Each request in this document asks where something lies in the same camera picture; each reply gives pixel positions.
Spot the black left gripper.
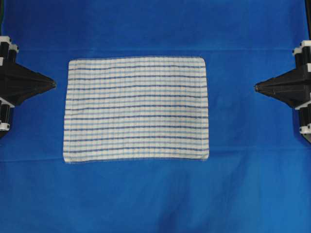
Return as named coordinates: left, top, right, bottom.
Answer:
left=0, top=36, right=56, bottom=133

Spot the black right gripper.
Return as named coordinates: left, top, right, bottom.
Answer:
left=254, top=40, right=311, bottom=133

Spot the blue white striped towel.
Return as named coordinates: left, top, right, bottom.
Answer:
left=63, top=56, right=209, bottom=163

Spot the blue table cloth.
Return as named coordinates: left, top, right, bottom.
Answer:
left=0, top=0, right=311, bottom=233

